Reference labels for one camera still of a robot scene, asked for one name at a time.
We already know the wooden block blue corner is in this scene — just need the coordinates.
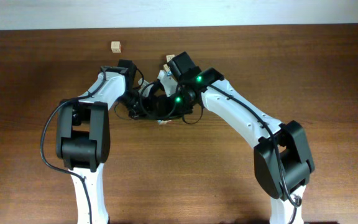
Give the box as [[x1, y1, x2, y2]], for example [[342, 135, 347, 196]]
[[157, 120, 172, 125]]

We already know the far left wooden block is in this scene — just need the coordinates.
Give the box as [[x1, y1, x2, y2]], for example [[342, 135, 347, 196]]
[[111, 41, 122, 54]]

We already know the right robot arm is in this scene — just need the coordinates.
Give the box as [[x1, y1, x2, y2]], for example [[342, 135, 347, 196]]
[[157, 68, 315, 223]]

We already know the small top wooden block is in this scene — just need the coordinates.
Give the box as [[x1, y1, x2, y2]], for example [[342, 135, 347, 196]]
[[166, 55, 175, 62]]

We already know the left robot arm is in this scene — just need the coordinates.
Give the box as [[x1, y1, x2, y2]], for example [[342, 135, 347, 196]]
[[52, 62, 153, 223]]

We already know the wooden block blue side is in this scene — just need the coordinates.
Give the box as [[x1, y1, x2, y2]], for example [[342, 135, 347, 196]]
[[163, 64, 170, 73]]

